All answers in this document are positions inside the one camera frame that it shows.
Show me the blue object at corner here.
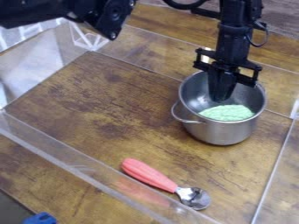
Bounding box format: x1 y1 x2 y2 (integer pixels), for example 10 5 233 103
23 212 58 224

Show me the silver metal pot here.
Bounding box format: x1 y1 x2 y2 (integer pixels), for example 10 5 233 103
171 72 267 145

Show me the green bumpy toy gourd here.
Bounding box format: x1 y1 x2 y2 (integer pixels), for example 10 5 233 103
199 104 255 122

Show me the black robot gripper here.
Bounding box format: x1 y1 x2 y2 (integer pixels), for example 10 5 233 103
194 24 262 101

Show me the clear acrylic enclosure wall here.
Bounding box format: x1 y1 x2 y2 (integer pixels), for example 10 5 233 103
0 24 299 224

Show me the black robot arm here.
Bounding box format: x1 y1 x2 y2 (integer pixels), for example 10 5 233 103
0 0 267 102

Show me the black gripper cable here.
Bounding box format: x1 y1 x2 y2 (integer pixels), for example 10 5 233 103
245 20 270 48

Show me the red handled metal spoon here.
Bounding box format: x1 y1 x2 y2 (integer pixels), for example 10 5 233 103
122 158 211 211

